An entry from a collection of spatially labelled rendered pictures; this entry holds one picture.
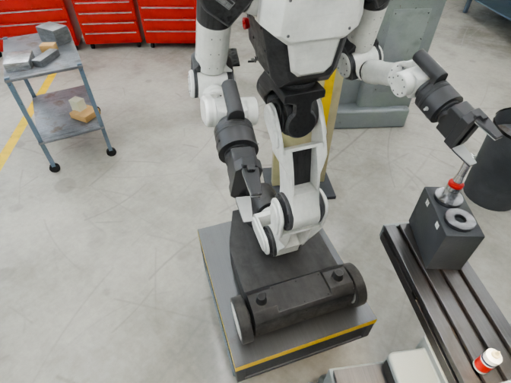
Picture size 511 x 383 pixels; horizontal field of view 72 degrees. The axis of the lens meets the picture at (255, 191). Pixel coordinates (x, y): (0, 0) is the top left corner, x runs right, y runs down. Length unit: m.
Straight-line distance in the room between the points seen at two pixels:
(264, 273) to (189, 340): 0.70
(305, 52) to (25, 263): 2.31
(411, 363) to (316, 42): 1.00
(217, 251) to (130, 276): 0.72
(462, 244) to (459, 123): 0.47
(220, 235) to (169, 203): 0.87
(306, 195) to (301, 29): 0.54
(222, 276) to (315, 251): 0.48
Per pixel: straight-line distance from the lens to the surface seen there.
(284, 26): 0.90
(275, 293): 1.56
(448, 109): 0.98
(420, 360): 1.33
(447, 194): 1.32
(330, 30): 0.96
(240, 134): 0.73
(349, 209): 2.73
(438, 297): 1.33
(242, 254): 1.69
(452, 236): 1.25
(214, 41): 0.97
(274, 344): 1.67
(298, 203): 1.20
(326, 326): 1.73
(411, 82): 1.01
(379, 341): 2.22
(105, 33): 5.28
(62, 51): 3.22
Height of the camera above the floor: 1.96
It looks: 45 degrees down
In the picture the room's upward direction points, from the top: straight up
